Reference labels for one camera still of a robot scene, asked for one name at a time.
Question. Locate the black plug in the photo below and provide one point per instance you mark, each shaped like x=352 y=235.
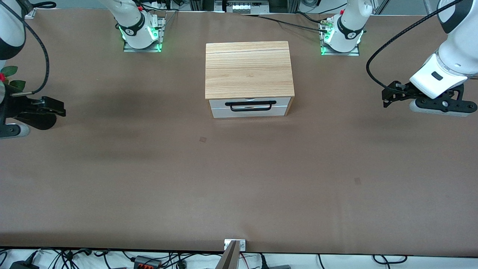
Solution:
x=264 y=262

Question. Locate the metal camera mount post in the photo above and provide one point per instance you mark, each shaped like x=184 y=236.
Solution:
x=229 y=257

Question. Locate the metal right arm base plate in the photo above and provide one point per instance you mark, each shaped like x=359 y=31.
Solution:
x=158 y=33

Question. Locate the black box with orange connectors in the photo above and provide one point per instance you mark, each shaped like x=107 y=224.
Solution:
x=147 y=262

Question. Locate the metal table corner bracket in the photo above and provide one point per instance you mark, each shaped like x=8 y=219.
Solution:
x=31 y=13

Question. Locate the black power adapter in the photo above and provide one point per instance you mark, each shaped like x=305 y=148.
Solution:
x=23 y=265

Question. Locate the red rose with green leaves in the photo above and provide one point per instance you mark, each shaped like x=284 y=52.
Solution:
x=11 y=74

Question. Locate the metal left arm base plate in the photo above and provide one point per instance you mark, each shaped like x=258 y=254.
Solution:
x=354 y=51

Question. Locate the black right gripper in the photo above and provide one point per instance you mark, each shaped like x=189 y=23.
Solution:
x=15 y=107

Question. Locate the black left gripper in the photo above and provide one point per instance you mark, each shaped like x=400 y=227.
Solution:
x=404 y=90

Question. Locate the light wooden drawer cabinet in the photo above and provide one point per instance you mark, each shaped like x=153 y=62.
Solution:
x=248 y=71

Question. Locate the white terminal strip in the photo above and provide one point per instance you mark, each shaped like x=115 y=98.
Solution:
x=247 y=7

